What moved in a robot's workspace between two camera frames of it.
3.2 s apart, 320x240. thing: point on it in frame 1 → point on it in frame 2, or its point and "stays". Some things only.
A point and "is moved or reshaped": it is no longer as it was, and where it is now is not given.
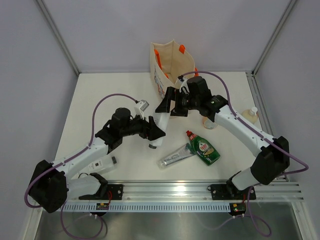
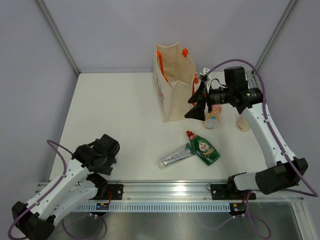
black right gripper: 165,106 → 198,112
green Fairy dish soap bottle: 204,151 stays
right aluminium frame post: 282,21 stays
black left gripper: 154,132 → 106,168
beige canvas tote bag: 169,61 is moved or reshaped
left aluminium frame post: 58,34 stays
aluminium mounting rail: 192,190 stays
